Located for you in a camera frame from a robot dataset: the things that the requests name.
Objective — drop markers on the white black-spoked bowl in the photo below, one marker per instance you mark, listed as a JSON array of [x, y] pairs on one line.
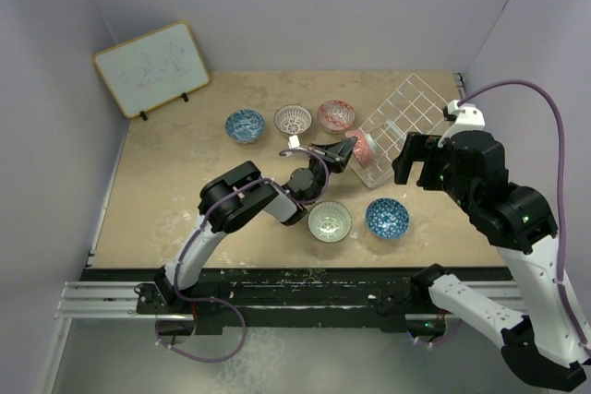
[[293, 120]]

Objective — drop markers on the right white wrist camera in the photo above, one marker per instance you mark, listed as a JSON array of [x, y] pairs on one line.
[[463, 117]]

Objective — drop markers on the white green-spoked bowl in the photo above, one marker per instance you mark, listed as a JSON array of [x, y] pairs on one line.
[[329, 222]]

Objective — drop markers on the white wire dish rack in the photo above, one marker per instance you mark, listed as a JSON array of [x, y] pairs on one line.
[[415, 105]]

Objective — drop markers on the light blue patterned bowl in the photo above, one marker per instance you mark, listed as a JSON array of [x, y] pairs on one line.
[[244, 126]]

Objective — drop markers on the black floral bowl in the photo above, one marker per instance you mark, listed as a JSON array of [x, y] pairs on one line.
[[363, 152]]

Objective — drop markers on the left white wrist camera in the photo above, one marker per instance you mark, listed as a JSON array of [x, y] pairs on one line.
[[294, 142]]

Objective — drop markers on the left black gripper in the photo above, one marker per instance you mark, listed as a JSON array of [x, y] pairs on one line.
[[339, 151]]

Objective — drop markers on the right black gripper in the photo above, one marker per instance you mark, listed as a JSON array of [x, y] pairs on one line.
[[415, 148]]

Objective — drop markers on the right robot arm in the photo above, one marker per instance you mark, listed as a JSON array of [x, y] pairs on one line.
[[540, 346]]

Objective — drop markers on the dark blue triangle bowl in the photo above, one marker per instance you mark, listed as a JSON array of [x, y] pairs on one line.
[[387, 218]]

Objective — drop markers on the white dry-erase board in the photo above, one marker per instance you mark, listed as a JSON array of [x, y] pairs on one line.
[[153, 69]]

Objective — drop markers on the red patterned bowl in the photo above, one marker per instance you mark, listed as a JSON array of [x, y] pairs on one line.
[[336, 116]]

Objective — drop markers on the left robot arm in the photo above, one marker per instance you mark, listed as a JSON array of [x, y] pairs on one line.
[[230, 201]]

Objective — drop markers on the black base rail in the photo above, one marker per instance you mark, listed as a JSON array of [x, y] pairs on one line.
[[379, 298]]

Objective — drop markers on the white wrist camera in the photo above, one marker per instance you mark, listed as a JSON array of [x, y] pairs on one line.
[[294, 142], [463, 117]]

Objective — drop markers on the aluminium extrusion rail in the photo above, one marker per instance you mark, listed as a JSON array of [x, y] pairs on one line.
[[99, 300]]

